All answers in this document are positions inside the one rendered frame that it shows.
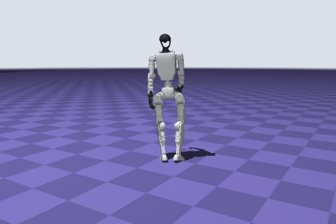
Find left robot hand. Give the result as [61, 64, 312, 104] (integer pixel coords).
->
[148, 90, 155, 109]

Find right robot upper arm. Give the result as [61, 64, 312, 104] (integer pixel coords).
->
[175, 52, 184, 76]

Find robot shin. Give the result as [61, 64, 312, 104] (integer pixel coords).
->
[175, 122, 185, 156]
[156, 123, 165, 155]

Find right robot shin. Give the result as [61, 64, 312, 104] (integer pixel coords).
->
[175, 122, 185, 156]

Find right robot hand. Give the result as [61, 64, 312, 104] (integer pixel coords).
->
[175, 85, 184, 92]

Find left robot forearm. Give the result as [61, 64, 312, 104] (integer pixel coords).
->
[148, 73, 154, 95]

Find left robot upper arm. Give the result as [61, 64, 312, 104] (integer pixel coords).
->
[149, 54, 156, 79]

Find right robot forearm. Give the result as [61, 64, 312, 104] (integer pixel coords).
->
[178, 73, 185, 88]

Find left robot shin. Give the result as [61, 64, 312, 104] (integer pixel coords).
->
[156, 123, 165, 155]

